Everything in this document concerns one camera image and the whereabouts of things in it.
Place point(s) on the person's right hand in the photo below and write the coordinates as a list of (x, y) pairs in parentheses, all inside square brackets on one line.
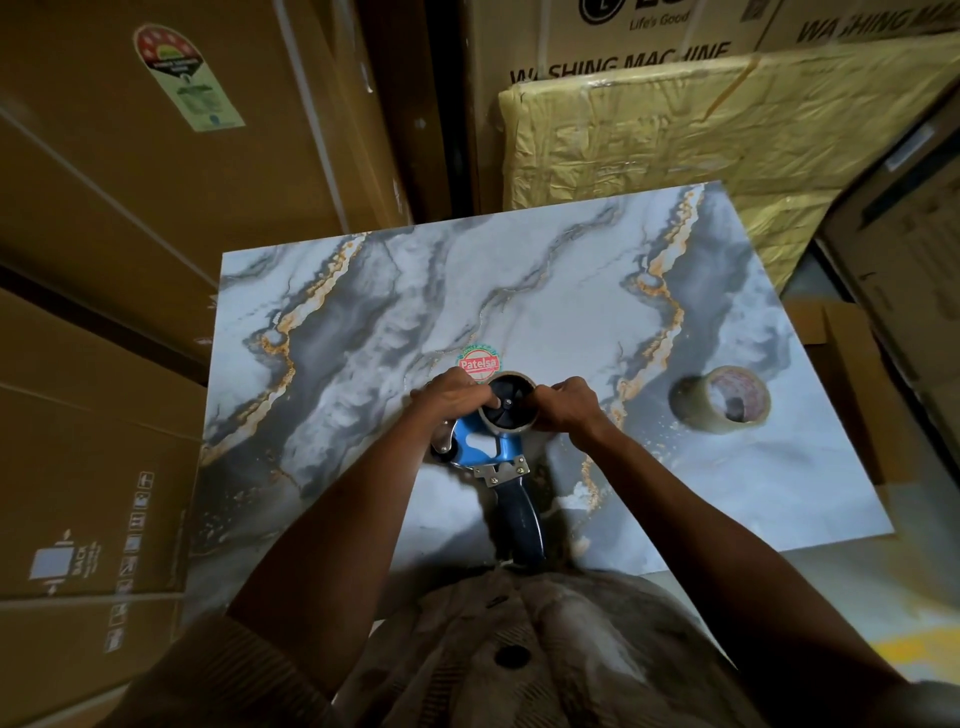
[(574, 409)]

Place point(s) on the person's left hand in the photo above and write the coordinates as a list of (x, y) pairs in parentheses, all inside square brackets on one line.
[(447, 401)]

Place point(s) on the person's right fingers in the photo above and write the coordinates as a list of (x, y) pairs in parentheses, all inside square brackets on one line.
[(541, 411)]

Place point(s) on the person's left fingers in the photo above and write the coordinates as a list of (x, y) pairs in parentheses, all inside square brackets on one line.
[(474, 396)]

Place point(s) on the brown tape core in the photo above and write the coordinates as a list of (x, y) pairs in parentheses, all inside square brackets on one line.
[(511, 427)]

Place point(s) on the blue tape dispenser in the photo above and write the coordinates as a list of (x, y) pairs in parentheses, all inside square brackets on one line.
[(487, 454)]

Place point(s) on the person's left forearm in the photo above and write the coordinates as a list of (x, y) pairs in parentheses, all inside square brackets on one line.
[(352, 540)]

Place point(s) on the person's right forearm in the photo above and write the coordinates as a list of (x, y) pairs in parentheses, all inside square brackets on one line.
[(720, 555)]

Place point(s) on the round red green sticker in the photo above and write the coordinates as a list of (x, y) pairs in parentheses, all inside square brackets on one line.
[(478, 364)]

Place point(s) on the clear packing tape roll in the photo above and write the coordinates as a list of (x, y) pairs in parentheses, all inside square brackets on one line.
[(718, 401)]

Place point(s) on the beige buttoned shirt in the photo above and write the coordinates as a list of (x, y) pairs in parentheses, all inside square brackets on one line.
[(570, 652)]

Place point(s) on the flat brown cardboard piece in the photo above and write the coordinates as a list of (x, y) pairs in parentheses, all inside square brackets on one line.
[(847, 367)]

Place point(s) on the yellow plastic wrapped flat package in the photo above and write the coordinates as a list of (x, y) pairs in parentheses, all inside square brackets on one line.
[(712, 142)]

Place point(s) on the black printed appliance cardboard box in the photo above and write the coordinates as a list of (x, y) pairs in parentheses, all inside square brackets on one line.
[(540, 37)]

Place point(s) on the large labelled cardboard box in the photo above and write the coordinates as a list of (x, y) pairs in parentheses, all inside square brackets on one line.
[(150, 210)]

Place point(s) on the taped brown cardboard box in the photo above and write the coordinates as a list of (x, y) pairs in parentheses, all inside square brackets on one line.
[(907, 255)]

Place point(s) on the cardboard box with handling icons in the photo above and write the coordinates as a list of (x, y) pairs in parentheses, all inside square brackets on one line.
[(75, 465)]

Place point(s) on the colourful energy rating label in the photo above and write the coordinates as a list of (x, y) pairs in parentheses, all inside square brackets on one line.
[(187, 79)]

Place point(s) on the cardboard box with slanted lettering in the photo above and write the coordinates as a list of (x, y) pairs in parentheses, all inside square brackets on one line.
[(862, 19)]

